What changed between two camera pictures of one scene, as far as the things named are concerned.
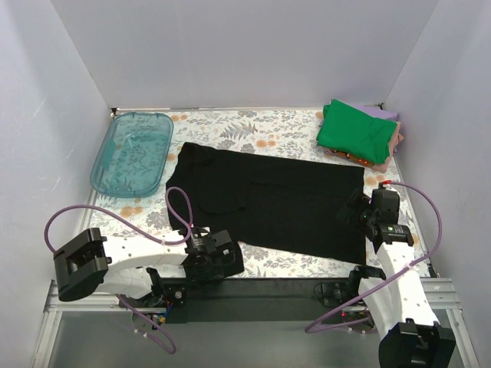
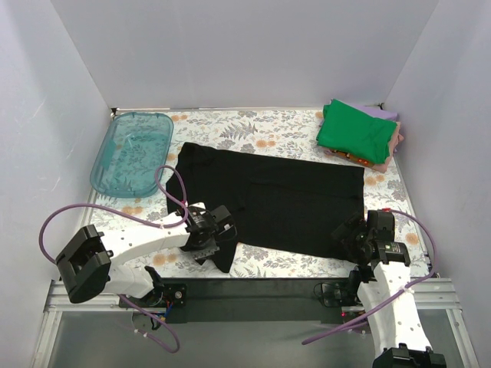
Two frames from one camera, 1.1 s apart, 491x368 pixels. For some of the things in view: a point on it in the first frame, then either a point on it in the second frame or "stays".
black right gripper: [355, 205] -> [346, 233]
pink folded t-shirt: [395, 139] stays
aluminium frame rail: [439, 294] stays
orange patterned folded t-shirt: [346, 156] stays
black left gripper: [229, 254] -> [207, 250]
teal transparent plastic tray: [132, 158] stays
